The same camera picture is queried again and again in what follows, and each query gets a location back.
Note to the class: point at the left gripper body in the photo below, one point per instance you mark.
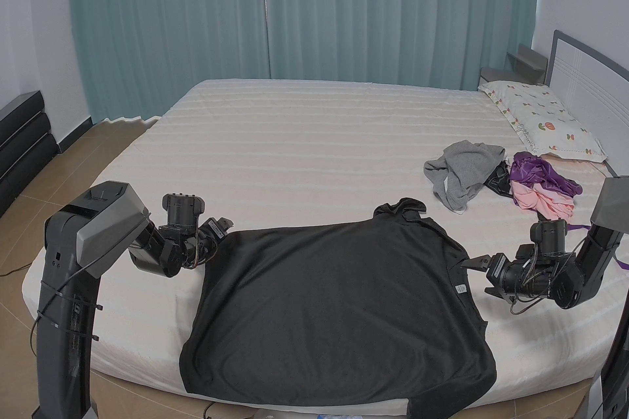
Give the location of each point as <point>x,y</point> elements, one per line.
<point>215,230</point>

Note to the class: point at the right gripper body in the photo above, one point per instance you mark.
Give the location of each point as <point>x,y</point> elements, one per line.
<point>497,270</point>

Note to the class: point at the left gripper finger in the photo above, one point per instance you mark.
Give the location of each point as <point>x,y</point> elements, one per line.
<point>227,225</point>

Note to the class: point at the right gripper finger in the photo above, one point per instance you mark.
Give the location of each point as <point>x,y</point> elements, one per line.
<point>479,264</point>

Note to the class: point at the black T-shirt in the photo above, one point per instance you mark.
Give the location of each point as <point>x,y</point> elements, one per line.
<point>334,309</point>

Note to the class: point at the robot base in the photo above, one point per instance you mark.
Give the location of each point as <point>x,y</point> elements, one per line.
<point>339,416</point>

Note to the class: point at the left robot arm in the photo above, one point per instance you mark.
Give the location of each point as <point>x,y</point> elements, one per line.
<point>105,225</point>

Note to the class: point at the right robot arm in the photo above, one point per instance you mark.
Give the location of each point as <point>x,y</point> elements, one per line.
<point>609,211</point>

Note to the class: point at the bed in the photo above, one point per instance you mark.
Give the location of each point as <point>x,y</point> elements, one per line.
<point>304,137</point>

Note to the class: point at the pink garment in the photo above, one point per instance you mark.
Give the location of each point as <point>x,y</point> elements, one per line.
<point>540,203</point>

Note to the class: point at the black shiny garment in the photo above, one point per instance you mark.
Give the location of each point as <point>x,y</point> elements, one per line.
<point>499,181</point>

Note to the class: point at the grey garment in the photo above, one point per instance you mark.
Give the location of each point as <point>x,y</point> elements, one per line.
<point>464,166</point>

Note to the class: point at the purple satin garment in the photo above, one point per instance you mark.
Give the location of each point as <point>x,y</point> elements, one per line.
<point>538,171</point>

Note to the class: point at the white printed pillow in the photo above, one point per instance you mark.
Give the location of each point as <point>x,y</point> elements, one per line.
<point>545,122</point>

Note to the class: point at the grey bedside table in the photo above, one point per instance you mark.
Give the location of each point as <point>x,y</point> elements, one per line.
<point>528,57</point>

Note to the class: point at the black chest of drawers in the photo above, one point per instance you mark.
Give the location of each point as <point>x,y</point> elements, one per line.
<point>22,137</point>

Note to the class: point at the blue-green curtain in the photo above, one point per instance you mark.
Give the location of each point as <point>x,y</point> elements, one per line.
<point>393,4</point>
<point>172,14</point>

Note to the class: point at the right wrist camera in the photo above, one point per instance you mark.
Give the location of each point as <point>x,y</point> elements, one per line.
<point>525,254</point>

